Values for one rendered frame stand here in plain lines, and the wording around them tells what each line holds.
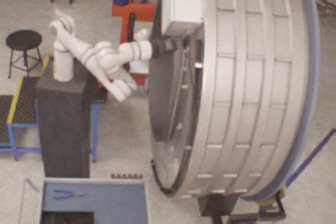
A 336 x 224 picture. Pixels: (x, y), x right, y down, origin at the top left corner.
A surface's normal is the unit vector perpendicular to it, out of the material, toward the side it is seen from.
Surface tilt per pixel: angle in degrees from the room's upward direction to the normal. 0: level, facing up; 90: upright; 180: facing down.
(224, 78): 59
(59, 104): 90
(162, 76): 44
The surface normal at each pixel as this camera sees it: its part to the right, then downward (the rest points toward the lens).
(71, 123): -0.04, 0.65
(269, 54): 0.20, 0.05
